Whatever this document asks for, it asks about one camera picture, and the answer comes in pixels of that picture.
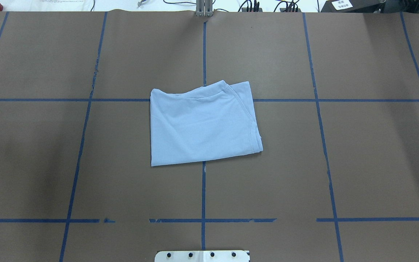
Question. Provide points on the light blue t-shirt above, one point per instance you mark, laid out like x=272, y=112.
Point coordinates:
x=211, y=122

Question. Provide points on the black box with label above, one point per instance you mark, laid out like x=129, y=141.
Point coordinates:
x=353, y=6

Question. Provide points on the white pillar with base plate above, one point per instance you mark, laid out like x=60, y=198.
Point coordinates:
x=203, y=256

